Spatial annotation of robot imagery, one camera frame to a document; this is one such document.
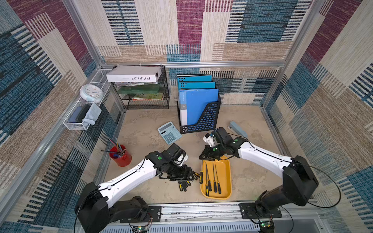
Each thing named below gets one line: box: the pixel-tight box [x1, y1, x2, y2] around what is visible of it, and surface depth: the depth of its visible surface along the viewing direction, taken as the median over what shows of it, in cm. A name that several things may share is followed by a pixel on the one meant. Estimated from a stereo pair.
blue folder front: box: [178, 88, 220, 126], surface depth 92 cm
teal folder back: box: [176, 74, 213, 83], surface depth 103 cm
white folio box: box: [105, 65, 163, 83], surface depth 81 cm
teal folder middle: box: [178, 81, 216, 89], surface depth 96 cm
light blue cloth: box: [82, 102, 102, 129], surface depth 69 cm
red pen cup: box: [108, 144, 133, 167], surface depth 87 cm
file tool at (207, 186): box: [204, 161, 210, 197], surface depth 83 cm
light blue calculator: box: [157, 121, 183, 145], surface depth 104 cm
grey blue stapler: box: [227, 120, 249, 139], surface depth 104 cm
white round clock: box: [79, 83, 104, 104], surface depth 76 cm
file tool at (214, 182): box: [212, 162, 218, 193], surface depth 83 cm
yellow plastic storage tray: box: [200, 155, 233, 200], surface depth 85 cm
